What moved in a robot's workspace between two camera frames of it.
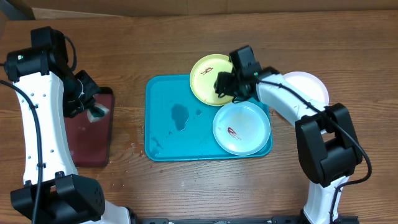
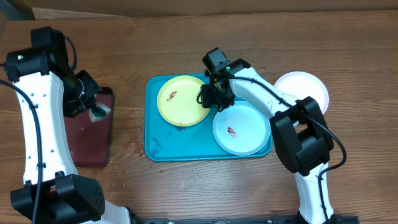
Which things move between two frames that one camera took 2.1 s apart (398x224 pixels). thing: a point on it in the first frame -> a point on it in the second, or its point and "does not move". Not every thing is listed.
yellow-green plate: [203, 78] -> [177, 103]
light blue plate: [241, 128] does not move
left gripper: [73, 109] does not move
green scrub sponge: [96, 112] does not move
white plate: [310, 85] does not move
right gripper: [224, 86] -> [211, 102]
